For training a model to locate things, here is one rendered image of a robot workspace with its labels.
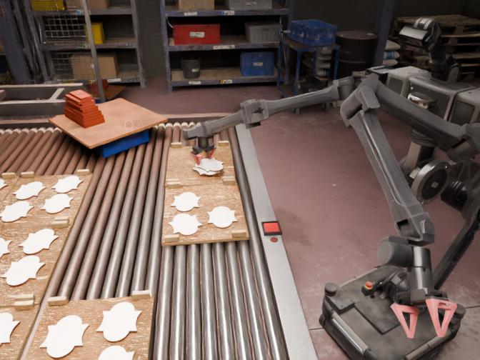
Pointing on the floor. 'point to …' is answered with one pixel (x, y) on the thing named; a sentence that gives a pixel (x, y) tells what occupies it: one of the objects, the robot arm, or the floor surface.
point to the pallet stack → (461, 53)
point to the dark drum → (353, 53)
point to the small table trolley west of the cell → (299, 66)
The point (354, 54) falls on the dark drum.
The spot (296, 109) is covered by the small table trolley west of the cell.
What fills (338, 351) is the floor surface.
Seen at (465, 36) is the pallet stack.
